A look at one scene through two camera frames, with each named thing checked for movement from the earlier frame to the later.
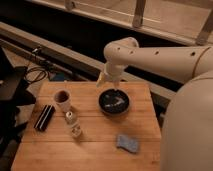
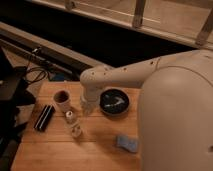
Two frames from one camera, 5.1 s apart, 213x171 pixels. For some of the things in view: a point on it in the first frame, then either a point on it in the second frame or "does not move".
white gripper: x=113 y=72 -> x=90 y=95
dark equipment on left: x=14 y=94 does not move
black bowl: x=114 y=102 does not move
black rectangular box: x=44 y=119 does not move
